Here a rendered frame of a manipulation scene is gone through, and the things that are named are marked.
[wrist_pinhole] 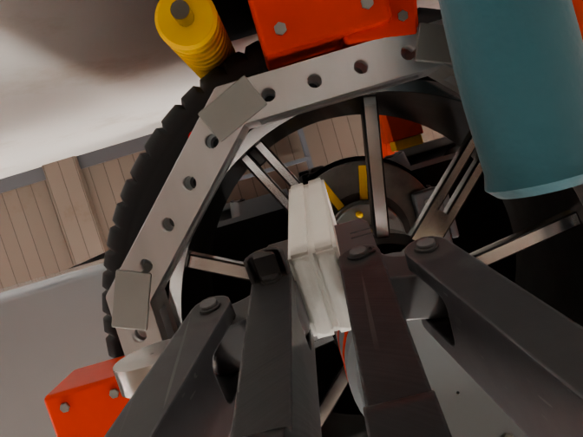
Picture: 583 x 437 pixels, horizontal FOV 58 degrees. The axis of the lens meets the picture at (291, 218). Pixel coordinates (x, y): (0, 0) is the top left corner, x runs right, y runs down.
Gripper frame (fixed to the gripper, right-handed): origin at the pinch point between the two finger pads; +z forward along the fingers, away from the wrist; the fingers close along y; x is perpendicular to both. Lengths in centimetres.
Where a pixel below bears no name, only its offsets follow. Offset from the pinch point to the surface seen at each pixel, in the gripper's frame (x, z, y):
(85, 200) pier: -87, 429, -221
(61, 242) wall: -117, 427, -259
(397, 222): -35, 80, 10
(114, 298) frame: -11.2, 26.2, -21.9
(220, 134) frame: -0.1, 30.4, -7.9
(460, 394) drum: -18.6, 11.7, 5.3
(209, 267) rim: -15.2, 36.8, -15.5
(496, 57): 1.0, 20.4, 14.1
